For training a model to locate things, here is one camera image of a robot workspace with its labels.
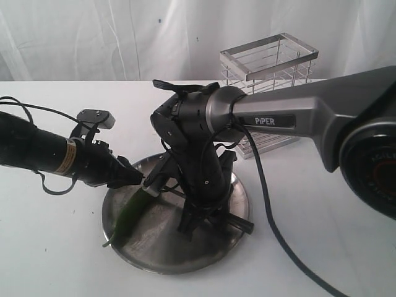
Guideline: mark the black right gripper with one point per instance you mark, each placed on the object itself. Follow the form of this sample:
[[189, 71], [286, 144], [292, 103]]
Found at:
[[207, 178]]

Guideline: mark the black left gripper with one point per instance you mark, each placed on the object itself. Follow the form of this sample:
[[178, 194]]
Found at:
[[95, 165]]

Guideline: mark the green cucumber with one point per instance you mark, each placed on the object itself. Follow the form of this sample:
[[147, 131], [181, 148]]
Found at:
[[130, 215]]

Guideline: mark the black knife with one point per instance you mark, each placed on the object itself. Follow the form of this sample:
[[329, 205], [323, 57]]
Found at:
[[241, 224]]

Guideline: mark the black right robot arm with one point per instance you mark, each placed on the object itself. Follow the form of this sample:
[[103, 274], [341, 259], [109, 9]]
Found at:
[[350, 119]]

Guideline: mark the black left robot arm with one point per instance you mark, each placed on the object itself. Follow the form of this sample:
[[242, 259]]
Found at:
[[23, 145]]

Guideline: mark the round steel plate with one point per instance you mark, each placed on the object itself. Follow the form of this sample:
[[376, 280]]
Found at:
[[155, 245]]

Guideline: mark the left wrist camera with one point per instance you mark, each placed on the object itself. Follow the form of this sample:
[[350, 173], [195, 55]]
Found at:
[[89, 123]]

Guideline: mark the chrome wire utensil holder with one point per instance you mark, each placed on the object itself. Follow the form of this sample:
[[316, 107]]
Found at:
[[271, 63]]

